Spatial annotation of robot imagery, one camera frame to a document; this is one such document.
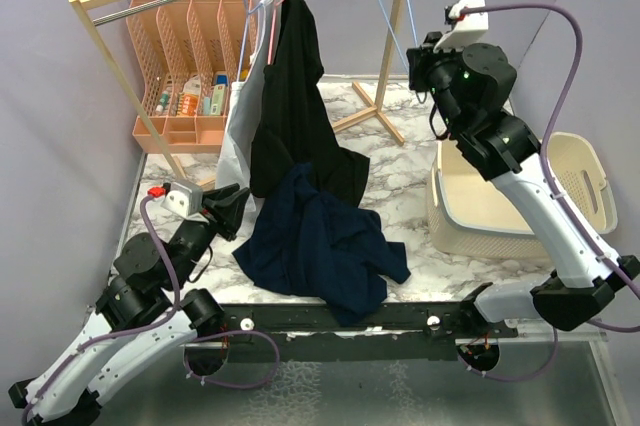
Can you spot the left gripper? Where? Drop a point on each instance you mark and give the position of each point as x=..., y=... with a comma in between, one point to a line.
x=227, y=205

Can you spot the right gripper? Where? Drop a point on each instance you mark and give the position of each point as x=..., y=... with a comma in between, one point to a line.
x=422, y=57

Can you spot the white t shirt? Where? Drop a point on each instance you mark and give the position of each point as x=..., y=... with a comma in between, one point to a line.
x=245, y=109

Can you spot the navy blue t shirt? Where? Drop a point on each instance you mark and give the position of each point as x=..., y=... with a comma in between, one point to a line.
x=308, y=243

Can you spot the black t shirt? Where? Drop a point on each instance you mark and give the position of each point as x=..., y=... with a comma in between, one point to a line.
x=294, y=127

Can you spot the blue hanger of navy shirt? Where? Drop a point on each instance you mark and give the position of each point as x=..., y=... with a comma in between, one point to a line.
x=395, y=1

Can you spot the pink hanger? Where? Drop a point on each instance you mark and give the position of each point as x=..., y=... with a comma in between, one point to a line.
x=273, y=31

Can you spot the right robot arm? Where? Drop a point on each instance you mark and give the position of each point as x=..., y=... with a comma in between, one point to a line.
x=469, y=87

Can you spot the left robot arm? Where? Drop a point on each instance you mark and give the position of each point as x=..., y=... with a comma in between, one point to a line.
x=142, y=314

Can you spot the blue hanger of white shirt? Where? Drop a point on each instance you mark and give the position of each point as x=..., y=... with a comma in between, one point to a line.
x=245, y=11

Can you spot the items in organizer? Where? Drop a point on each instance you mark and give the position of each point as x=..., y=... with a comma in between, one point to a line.
x=193, y=99

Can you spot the orange plastic organizer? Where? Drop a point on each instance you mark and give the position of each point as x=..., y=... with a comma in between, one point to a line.
x=183, y=38

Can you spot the cream laundry basket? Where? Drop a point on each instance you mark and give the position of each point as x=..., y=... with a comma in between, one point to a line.
x=468, y=216

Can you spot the wooden clothes rack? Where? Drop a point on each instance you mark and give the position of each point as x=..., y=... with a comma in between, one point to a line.
x=374, y=109

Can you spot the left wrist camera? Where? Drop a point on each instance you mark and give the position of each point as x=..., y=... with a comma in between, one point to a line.
x=184, y=199

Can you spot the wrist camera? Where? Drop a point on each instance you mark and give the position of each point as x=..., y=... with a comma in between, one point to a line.
x=184, y=199
x=466, y=28

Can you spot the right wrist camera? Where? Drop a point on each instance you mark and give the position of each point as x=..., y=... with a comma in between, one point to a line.
x=466, y=28

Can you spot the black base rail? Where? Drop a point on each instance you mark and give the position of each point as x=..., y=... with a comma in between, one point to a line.
x=308, y=332

